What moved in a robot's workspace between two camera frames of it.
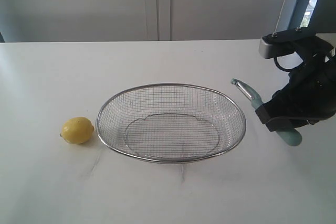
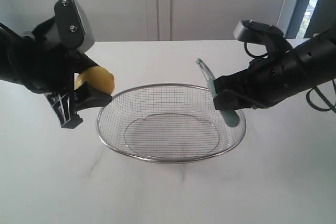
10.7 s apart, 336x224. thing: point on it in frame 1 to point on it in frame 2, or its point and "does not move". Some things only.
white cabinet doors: [77, 7] does not move
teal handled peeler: [291, 136] to [230, 117]
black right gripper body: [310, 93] to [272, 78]
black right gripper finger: [285, 103] to [241, 82]
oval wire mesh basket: [170, 123] does not move
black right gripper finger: [285, 123] to [228, 99]
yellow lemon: [77, 130] to [98, 76]
